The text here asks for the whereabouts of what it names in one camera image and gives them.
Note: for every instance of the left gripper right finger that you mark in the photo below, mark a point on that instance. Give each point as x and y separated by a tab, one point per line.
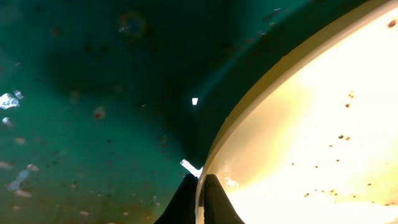
217	207

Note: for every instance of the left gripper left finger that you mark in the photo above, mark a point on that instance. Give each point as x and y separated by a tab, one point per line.
181	209

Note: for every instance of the light green plate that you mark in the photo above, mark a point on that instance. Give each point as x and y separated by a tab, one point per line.
315	139

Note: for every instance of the teal plastic tray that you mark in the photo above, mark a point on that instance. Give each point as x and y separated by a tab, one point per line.
102	100

